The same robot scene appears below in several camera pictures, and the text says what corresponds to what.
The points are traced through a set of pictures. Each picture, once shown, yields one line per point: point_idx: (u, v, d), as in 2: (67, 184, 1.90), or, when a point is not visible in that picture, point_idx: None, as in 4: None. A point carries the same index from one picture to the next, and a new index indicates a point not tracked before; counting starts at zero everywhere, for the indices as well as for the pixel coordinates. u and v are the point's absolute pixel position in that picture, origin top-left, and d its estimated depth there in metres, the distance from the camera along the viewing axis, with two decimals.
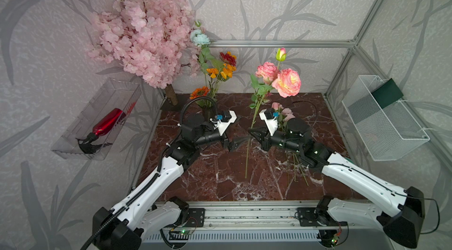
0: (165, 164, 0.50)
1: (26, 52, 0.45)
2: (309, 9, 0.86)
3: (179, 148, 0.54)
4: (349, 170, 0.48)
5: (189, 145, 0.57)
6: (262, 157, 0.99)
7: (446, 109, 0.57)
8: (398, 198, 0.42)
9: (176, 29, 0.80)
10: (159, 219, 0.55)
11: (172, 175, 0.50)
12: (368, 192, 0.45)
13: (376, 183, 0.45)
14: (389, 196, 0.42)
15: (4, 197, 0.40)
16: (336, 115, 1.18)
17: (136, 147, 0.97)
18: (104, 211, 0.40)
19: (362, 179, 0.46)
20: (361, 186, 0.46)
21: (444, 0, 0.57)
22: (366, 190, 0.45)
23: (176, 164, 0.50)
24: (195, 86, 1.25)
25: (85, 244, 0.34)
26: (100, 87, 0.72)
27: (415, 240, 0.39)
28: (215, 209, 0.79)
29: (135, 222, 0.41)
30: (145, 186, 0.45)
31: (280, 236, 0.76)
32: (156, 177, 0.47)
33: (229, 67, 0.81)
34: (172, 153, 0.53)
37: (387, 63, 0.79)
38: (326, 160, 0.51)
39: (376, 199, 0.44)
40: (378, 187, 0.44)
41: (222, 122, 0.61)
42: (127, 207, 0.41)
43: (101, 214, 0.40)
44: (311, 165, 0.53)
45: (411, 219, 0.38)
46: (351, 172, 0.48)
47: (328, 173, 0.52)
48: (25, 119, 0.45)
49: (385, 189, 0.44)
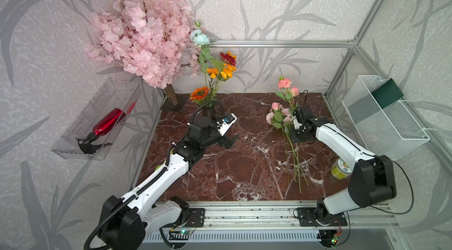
0: (173, 160, 0.53)
1: (26, 52, 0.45)
2: (309, 9, 0.86)
3: (185, 147, 0.58)
4: (332, 131, 0.58)
5: (194, 144, 0.60)
6: (262, 157, 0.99)
7: (446, 109, 0.57)
8: (362, 155, 0.48)
9: (176, 29, 0.80)
10: (160, 216, 0.55)
11: (176, 174, 0.52)
12: (342, 150, 0.52)
13: (351, 143, 0.52)
14: (356, 152, 0.49)
15: (3, 197, 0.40)
16: (336, 115, 1.18)
17: (136, 147, 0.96)
18: (114, 199, 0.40)
19: (339, 140, 0.54)
20: (336, 146, 0.54)
21: (444, 0, 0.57)
22: (340, 149, 0.53)
23: (182, 161, 0.53)
24: (195, 86, 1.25)
25: (93, 231, 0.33)
26: (100, 87, 0.72)
27: (367, 194, 0.44)
28: (215, 209, 0.79)
29: (143, 211, 0.43)
30: (153, 179, 0.47)
31: (279, 236, 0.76)
32: (163, 172, 0.50)
33: (229, 67, 0.81)
34: (179, 152, 0.56)
37: (387, 63, 0.79)
38: (322, 124, 0.62)
39: (347, 156, 0.50)
40: (350, 146, 0.51)
41: (228, 123, 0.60)
42: (137, 196, 0.43)
43: (110, 203, 0.41)
44: (309, 128, 0.65)
45: (365, 170, 0.44)
46: (336, 133, 0.57)
47: (315, 134, 0.63)
48: (25, 120, 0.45)
49: (355, 148, 0.50)
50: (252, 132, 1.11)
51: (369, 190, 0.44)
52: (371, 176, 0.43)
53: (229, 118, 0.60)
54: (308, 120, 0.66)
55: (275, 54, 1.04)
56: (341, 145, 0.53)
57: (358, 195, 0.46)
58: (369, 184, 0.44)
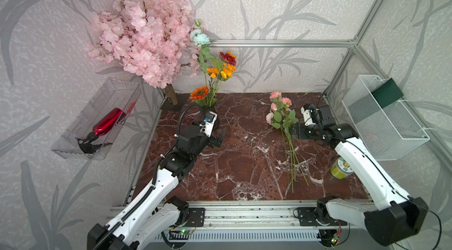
0: (160, 176, 0.51)
1: (26, 52, 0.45)
2: (309, 8, 0.85)
3: (173, 160, 0.55)
4: (363, 156, 0.48)
5: (183, 157, 0.58)
6: (262, 157, 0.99)
7: (446, 109, 0.57)
8: (395, 196, 0.41)
9: (176, 29, 0.80)
10: (154, 227, 0.54)
11: (168, 189, 0.51)
12: (368, 181, 0.45)
13: (382, 177, 0.44)
14: (388, 190, 0.42)
15: (3, 197, 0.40)
16: (336, 115, 1.18)
17: (136, 147, 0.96)
18: (99, 227, 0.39)
19: (365, 164, 0.46)
20: (364, 175, 0.46)
21: (444, 0, 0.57)
22: (365, 177, 0.46)
23: (171, 176, 0.51)
24: (195, 86, 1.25)
25: None
26: (100, 87, 0.72)
27: (389, 237, 0.40)
28: (215, 209, 0.79)
29: (132, 236, 0.42)
30: (140, 200, 0.45)
31: (279, 236, 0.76)
32: (150, 190, 0.48)
33: (229, 67, 0.81)
34: (167, 166, 0.53)
37: (386, 63, 0.80)
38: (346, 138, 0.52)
39: (374, 189, 0.44)
40: (381, 180, 0.43)
41: (209, 123, 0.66)
42: (123, 222, 0.42)
43: (96, 232, 0.39)
44: (328, 137, 0.54)
45: (397, 216, 0.38)
46: (364, 157, 0.47)
47: (336, 148, 0.53)
48: (25, 119, 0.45)
49: (387, 184, 0.43)
50: (252, 132, 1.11)
51: (393, 234, 0.40)
52: (402, 223, 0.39)
53: (210, 118, 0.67)
54: (328, 128, 0.55)
55: (275, 54, 1.04)
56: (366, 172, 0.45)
57: (376, 232, 0.43)
58: (398, 229, 0.40)
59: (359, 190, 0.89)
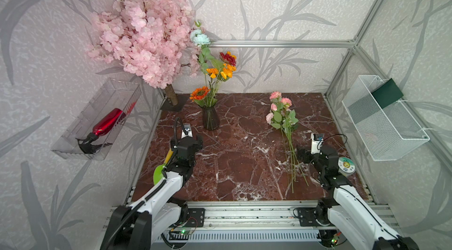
0: (169, 175, 0.59)
1: (26, 52, 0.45)
2: (309, 9, 0.86)
3: (176, 166, 0.64)
4: (355, 199, 0.54)
5: (183, 163, 0.67)
6: (262, 157, 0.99)
7: (446, 109, 0.57)
8: (384, 233, 0.44)
9: (176, 29, 0.80)
10: (160, 222, 0.54)
11: (175, 186, 0.58)
12: (360, 223, 0.50)
13: (371, 216, 0.49)
14: (375, 227, 0.46)
15: (3, 197, 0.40)
16: (336, 115, 1.18)
17: (136, 147, 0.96)
18: (122, 209, 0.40)
19: (357, 206, 0.52)
20: (356, 217, 0.51)
21: (444, 0, 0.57)
22: (357, 220, 0.51)
23: (178, 176, 0.59)
24: (195, 86, 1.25)
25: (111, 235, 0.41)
26: (100, 87, 0.72)
27: None
28: (215, 209, 0.79)
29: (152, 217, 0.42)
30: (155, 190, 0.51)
31: (280, 236, 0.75)
32: (163, 183, 0.55)
33: (229, 67, 0.81)
34: (172, 170, 0.62)
37: (386, 63, 0.80)
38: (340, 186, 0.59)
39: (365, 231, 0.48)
40: (369, 219, 0.48)
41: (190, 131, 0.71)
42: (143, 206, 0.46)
43: (119, 212, 0.43)
44: (325, 186, 0.63)
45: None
46: (356, 200, 0.54)
47: (333, 195, 0.61)
48: (25, 119, 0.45)
49: (376, 222, 0.47)
50: (252, 132, 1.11)
51: None
52: None
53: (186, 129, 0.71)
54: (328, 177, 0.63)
55: (275, 54, 1.04)
56: (357, 213, 0.51)
57: None
58: None
59: (359, 190, 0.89)
